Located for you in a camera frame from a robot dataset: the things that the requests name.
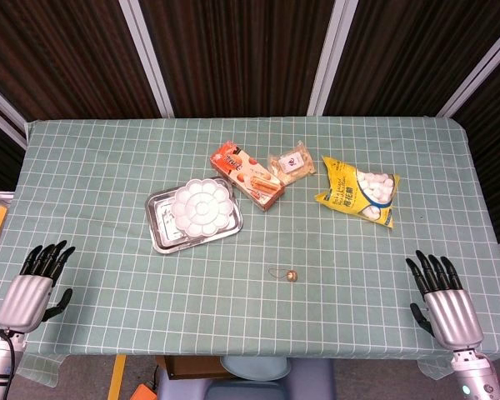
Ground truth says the green checkered tablecloth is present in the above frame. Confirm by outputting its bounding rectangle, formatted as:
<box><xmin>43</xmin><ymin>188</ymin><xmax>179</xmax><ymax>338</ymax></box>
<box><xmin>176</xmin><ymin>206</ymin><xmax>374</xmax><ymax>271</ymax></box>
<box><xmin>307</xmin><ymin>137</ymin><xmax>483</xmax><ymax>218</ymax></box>
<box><xmin>0</xmin><ymin>116</ymin><xmax>500</xmax><ymax>376</ymax></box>

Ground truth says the orange biscuit box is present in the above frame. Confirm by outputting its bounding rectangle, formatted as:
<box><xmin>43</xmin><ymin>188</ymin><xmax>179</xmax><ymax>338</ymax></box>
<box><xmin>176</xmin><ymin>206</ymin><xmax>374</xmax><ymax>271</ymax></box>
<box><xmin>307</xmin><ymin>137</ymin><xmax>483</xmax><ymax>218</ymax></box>
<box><xmin>209</xmin><ymin>140</ymin><xmax>286</xmax><ymax>213</ymax></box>

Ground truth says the white flower-shaped palette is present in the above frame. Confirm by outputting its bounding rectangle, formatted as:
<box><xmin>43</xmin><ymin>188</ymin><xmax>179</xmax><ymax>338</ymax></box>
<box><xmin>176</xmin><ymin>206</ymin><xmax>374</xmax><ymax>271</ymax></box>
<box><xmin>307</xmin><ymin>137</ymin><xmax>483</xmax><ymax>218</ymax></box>
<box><xmin>168</xmin><ymin>178</ymin><xmax>233</xmax><ymax>239</ymax></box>

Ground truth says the clear snack packet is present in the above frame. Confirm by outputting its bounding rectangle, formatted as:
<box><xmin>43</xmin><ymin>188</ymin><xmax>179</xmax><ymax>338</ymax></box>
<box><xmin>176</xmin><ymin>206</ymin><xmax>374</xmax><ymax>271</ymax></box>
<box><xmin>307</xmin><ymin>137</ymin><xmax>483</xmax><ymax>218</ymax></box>
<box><xmin>267</xmin><ymin>140</ymin><xmax>317</xmax><ymax>187</ymax></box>

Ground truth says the orange object on floor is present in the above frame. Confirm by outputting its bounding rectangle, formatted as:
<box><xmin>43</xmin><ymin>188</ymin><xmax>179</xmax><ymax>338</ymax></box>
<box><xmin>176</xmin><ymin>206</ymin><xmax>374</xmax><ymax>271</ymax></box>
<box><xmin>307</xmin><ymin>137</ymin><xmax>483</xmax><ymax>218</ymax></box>
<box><xmin>129</xmin><ymin>382</ymin><xmax>159</xmax><ymax>400</ymax></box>

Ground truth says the brown cardboard box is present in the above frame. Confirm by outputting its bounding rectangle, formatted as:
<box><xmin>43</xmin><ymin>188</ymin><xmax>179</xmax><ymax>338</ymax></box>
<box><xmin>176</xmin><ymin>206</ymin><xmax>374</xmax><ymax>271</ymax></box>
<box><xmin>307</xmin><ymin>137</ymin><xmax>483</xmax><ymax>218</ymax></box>
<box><xmin>163</xmin><ymin>355</ymin><xmax>234</xmax><ymax>381</ymax></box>

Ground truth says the light blue robot base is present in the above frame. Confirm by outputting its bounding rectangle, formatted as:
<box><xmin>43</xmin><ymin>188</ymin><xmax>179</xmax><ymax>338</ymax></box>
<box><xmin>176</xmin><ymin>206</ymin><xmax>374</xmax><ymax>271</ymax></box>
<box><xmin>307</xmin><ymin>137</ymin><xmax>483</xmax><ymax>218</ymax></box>
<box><xmin>156</xmin><ymin>356</ymin><xmax>337</xmax><ymax>400</ymax></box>

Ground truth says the small gold bell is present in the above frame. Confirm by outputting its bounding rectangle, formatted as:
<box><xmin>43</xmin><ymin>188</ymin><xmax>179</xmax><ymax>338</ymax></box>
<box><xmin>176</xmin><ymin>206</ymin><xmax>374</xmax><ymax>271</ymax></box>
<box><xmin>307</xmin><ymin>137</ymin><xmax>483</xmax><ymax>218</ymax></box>
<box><xmin>267</xmin><ymin>267</ymin><xmax>300</xmax><ymax>283</ymax></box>

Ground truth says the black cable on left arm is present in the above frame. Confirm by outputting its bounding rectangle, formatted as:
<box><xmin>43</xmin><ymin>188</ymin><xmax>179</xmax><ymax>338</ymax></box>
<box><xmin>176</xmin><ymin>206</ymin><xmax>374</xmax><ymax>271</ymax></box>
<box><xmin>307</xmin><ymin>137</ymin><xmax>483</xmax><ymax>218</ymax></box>
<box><xmin>0</xmin><ymin>327</ymin><xmax>18</xmax><ymax>400</ymax></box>

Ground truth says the silver metal tray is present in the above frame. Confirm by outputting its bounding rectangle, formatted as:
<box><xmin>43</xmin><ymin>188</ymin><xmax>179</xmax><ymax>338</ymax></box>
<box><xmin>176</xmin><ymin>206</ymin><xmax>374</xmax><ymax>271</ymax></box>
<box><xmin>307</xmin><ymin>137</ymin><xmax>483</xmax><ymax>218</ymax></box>
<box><xmin>144</xmin><ymin>177</ymin><xmax>244</xmax><ymax>255</ymax></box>

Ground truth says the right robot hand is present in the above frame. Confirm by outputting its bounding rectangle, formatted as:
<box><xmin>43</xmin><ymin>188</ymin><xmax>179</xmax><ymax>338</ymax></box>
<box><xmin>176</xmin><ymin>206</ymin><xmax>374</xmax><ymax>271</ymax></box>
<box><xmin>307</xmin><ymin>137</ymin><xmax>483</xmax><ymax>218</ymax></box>
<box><xmin>405</xmin><ymin>249</ymin><xmax>484</xmax><ymax>349</ymax></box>

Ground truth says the yellow marshmallow bag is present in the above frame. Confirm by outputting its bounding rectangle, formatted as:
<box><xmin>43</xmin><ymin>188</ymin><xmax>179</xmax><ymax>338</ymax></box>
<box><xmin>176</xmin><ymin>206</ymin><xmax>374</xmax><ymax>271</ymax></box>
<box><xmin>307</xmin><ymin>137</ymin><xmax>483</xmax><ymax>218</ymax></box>
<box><xmin>314</xmin><ymin>155</ymin><xmax>401</xmax><ymax>229</ymax></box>

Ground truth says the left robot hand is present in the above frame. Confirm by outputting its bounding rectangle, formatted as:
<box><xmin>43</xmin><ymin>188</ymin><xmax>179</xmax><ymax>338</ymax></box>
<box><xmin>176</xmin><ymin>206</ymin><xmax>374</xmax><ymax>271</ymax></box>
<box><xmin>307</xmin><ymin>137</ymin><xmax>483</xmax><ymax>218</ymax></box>
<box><xmin>0</xmin><ymin>239</ymin><xmax>77</xmax><ymax>334</ymax></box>

